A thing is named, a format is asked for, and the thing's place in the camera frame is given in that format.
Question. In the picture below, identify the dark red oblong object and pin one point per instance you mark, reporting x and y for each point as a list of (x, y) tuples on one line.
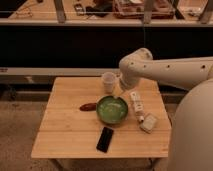
[(88, 107)]

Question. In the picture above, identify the wooden table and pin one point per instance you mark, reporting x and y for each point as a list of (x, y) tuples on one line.
[(67, 132)]

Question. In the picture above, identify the black smartphone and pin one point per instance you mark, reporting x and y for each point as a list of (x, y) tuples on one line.
[(105, 139)]

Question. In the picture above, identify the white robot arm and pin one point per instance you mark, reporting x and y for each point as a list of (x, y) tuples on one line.
[(191, 141)]

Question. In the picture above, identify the black device on shelf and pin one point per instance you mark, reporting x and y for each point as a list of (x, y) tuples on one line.
[(79, 9)]

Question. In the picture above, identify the red tray on shelf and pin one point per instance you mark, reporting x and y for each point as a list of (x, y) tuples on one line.
[(136, 8)]

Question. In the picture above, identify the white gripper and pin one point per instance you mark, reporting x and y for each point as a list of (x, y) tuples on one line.
[(125, 86)]

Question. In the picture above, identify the green bowl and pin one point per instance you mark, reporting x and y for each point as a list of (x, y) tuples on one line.
[(112, 110)]

